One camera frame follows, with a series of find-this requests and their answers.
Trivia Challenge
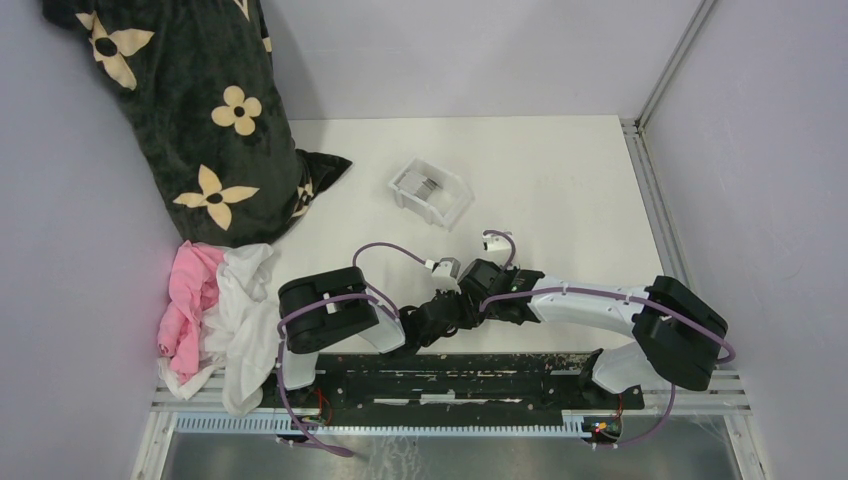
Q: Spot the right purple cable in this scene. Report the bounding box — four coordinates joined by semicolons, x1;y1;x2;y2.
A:
478;229;737;450

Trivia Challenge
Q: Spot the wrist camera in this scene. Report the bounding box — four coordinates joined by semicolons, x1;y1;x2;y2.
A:
482;233;512;254
425;257;461;292

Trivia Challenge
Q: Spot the white cloth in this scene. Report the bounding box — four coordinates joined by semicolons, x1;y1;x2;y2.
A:
158;244;279;417

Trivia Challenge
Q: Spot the pink cloth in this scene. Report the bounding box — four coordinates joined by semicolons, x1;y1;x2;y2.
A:
157;241;225;384

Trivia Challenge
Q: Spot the clear plastic card box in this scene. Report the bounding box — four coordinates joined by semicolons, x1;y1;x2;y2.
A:
388;158;474;231

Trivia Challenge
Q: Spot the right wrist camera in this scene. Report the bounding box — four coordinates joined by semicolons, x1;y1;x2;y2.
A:
482;233;512;254

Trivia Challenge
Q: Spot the purple cable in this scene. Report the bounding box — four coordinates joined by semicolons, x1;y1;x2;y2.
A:
478;229;737;450
276;241;432;460

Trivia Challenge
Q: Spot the stack of grey cards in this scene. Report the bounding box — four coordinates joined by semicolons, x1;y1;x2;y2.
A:
397;170;439;200

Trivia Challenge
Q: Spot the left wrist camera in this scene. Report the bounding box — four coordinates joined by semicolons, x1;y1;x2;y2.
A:
425;257;461;292

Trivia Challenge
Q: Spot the aluminium frame rail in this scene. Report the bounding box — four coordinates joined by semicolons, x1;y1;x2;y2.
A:
621;1;772;479

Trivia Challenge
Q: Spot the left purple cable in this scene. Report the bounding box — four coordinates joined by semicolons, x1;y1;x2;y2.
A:
276;241;432;460

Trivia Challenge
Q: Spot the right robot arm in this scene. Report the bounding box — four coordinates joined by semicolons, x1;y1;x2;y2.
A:
458;259;732;408

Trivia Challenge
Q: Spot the slotted cable duct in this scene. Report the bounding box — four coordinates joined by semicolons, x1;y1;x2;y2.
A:
173;413;588;439

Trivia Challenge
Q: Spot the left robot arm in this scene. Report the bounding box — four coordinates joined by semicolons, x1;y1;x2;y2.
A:
276;257;482;407

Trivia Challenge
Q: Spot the black floral plush blanket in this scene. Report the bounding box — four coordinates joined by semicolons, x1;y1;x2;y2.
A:
41;1;351;248

